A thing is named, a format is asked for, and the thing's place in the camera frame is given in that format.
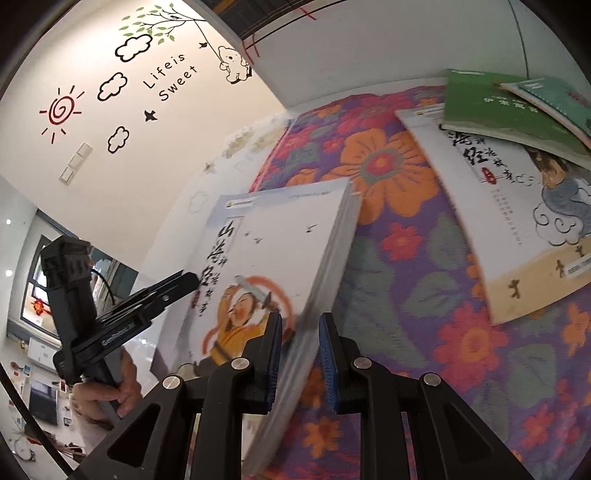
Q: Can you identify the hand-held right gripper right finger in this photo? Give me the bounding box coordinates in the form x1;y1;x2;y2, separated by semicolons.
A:
320;312;541;480

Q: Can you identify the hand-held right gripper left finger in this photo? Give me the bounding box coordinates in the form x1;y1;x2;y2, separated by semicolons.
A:
76;312;283;480

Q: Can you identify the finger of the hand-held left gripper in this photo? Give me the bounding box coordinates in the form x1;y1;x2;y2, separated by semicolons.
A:
95;271;200;324

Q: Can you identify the white book with warrior child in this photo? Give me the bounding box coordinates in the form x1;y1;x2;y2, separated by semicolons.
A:
150;178;363;476

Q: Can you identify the green book with cricket picture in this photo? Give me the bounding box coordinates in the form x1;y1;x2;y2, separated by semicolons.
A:
441;68;591;164

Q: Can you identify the row of dark books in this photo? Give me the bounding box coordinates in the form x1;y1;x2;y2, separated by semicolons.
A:
203;0;324;42

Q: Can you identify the person's left hand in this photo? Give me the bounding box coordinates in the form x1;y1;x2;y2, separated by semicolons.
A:
71;351;144;428

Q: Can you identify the window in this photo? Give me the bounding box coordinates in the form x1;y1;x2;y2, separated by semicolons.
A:
18;233;63;335

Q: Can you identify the floral blanket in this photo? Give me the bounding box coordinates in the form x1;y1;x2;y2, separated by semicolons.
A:
249;85;591;480

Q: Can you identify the dark monitor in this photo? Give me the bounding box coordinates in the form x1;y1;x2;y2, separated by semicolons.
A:
28;382;60;424

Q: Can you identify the white book with robed figure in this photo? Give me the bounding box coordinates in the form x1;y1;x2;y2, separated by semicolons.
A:
396;104;591;326

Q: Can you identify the teal green book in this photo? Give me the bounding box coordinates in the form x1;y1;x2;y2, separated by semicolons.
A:
500;76;591;149

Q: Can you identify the black cable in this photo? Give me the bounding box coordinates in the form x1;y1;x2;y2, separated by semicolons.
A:
90;269;116;308
0;362;77;474

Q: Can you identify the black cloud wall sticker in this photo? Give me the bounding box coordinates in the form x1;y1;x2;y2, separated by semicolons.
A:
107;127;130;153
97;71;129;102
115;32;153;63

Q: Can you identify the red sun wall sticker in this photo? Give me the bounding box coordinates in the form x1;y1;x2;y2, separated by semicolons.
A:
39;85;86;144

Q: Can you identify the black lettering wall sticker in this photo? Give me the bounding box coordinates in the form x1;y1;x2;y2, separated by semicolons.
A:
141;53;199;102

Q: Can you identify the bear wall sticker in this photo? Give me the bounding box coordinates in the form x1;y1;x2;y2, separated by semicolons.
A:
217;45;252;85

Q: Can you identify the tree branch wall sticker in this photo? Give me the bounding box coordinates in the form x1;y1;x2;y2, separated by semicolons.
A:
119;2;222;47

